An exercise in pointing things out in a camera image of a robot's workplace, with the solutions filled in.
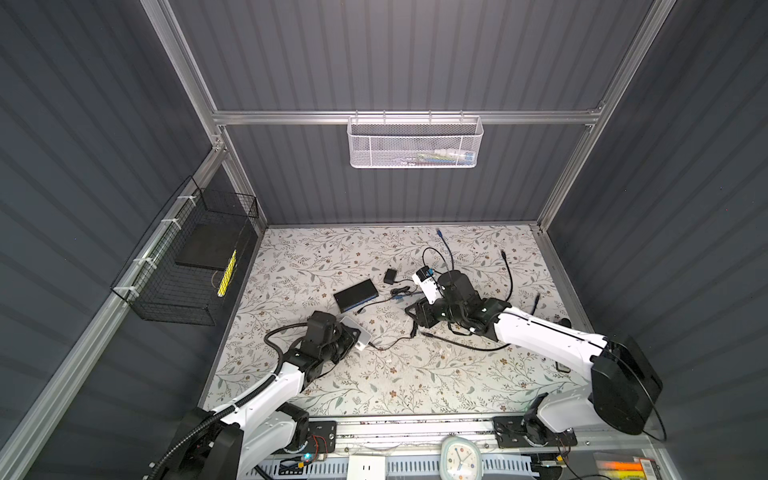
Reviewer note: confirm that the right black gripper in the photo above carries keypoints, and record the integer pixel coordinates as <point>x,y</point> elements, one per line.
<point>422,315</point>

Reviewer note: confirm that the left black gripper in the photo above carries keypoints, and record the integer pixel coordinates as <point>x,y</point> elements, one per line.
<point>349,338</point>

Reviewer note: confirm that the small black power adapter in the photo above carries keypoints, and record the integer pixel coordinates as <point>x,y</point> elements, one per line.
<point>412,334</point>

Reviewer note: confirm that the white network switch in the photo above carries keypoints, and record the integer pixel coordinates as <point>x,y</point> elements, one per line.
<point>363,336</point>

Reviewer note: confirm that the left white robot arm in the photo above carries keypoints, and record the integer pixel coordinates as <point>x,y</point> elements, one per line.
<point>230,440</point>

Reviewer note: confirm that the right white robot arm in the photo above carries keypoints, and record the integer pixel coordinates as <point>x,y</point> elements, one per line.
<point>621,386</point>

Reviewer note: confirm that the large black power adapter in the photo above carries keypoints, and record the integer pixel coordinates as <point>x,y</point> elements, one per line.
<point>390,276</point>

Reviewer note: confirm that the yellow striped item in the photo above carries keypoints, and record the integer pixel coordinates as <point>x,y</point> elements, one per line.
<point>227,275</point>

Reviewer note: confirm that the white power socket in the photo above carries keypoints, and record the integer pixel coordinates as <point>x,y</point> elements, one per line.
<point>366,467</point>

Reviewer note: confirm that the black box in basket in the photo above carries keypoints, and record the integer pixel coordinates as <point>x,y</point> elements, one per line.
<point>208,247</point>

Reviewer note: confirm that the white desk clock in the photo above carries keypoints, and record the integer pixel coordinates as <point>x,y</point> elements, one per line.
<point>460,459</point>

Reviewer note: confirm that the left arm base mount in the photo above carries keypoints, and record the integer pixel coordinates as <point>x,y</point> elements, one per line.
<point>315,436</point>

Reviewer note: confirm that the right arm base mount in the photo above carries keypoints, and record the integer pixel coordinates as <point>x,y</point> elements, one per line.
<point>518,432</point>

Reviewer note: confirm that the black wire basket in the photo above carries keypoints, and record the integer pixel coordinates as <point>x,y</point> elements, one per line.
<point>158,290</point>

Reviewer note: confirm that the white wire mesh basket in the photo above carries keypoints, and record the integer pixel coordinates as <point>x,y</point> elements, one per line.
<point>419,142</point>

